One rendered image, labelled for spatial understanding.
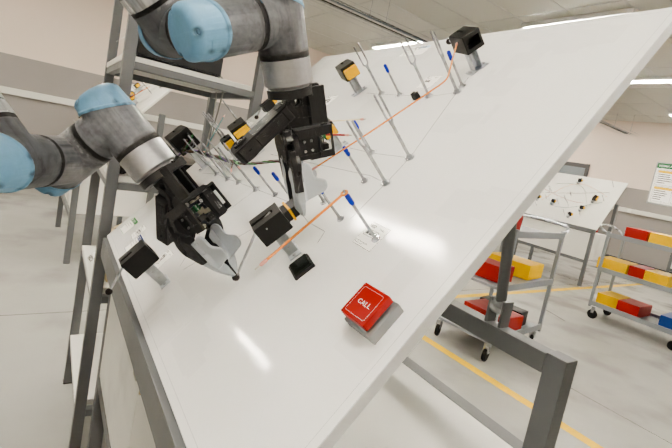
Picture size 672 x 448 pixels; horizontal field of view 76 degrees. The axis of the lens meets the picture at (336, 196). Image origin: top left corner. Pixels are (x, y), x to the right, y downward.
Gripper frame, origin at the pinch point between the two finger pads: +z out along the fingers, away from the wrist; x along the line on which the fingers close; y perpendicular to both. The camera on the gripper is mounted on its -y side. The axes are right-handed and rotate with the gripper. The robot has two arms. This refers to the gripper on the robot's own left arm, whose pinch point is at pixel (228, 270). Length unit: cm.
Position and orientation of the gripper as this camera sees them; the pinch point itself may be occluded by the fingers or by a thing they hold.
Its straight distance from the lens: 77.3
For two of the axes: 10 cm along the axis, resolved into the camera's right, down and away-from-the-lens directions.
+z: 5.8, 8.0, 1.6
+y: 6.8, -3.7, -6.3
